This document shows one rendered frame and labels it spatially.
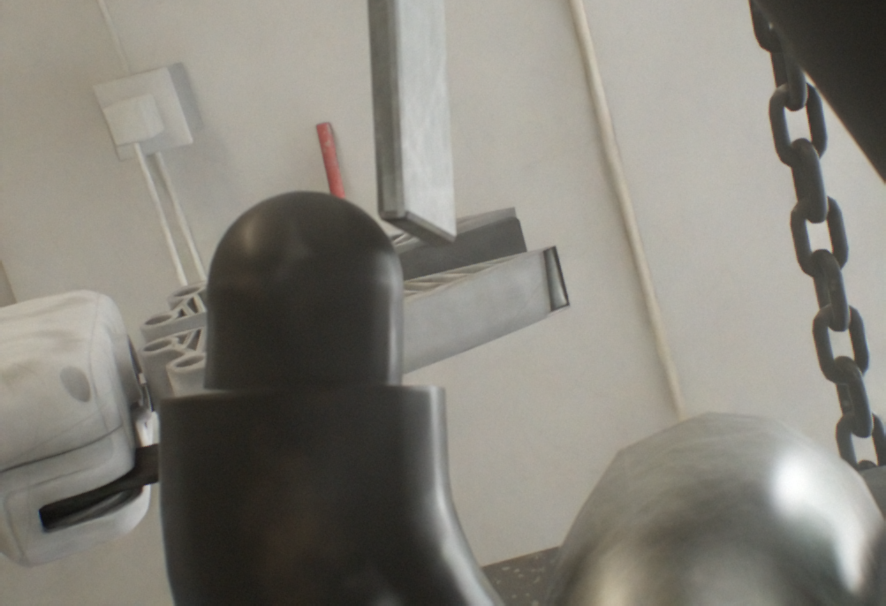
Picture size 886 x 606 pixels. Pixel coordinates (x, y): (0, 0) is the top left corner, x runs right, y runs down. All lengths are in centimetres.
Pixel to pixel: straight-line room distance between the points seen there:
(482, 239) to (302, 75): 146
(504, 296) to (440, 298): 2
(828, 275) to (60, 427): 24
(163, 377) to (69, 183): 162
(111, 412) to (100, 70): 160
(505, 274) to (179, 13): 156
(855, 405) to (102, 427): 24
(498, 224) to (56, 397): 16
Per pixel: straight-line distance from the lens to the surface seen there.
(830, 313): 54
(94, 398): 45
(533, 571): 24
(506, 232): 53
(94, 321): 49
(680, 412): 202
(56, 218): 211
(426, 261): 52
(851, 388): 54
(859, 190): 196
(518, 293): 47
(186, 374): 45
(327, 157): 197
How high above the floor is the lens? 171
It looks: 14 degrees down
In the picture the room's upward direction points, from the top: 17 degrees counter-clockwise
